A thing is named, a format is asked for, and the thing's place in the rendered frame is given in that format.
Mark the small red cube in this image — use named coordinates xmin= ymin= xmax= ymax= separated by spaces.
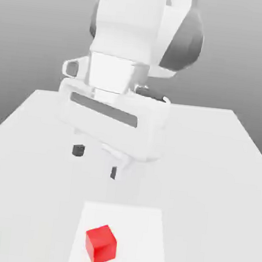
xmin=82 ymin=222 xmax=120 ymax=262

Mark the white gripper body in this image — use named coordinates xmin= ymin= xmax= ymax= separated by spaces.
xmin=50 ymin=77 xmax=173 ymax=165

